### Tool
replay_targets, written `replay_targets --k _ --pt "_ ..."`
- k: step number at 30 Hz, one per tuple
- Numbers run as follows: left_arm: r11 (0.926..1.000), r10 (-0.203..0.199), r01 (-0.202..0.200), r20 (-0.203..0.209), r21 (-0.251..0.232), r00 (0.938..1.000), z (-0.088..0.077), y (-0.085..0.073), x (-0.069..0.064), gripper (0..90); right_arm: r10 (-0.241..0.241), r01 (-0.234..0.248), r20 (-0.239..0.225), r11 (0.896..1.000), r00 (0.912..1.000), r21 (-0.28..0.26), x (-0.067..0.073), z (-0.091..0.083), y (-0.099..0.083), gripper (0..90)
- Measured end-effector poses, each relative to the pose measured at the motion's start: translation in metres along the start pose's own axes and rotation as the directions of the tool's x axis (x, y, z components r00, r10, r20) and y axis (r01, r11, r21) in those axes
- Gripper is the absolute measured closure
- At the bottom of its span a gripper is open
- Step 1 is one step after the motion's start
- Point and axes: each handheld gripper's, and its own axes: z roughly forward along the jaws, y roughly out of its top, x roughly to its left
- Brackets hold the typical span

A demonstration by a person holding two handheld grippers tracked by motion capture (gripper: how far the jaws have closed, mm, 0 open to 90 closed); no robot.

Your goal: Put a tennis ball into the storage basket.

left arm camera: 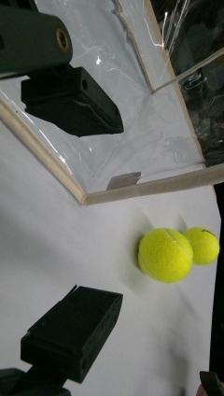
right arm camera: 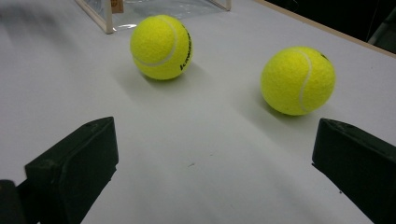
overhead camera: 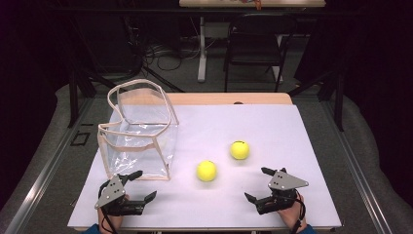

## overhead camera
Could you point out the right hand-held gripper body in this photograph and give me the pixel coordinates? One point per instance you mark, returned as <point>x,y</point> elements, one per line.
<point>282,195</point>

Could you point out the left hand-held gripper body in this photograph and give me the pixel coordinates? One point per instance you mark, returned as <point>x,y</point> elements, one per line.
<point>112,195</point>

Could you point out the clear plastic bag beige trim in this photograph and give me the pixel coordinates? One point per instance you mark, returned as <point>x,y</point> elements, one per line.
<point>139,152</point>

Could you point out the yellow tennis ball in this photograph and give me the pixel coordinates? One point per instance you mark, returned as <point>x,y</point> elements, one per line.
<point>206,171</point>
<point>239,150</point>

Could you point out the person's right hand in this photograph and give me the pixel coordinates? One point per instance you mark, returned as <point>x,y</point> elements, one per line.
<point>290,216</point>

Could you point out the person's left hand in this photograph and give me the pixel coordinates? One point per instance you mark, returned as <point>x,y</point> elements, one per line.
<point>112,224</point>

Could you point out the white table mat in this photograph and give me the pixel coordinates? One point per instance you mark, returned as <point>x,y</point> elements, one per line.
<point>253,195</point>

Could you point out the black metal stand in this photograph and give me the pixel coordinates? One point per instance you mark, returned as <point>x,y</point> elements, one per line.
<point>74,97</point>
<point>339,100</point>

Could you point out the black folding chair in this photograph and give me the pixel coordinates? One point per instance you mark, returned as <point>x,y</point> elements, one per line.
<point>256,42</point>

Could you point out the orange object on desk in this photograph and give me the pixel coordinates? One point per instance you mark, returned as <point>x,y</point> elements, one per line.
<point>257,4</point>

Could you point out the wooden desk with white legs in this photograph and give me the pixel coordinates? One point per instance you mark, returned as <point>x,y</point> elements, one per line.
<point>253,3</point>

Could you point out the aluminium floor rail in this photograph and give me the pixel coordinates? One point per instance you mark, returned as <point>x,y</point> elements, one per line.
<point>45,169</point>
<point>357,169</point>

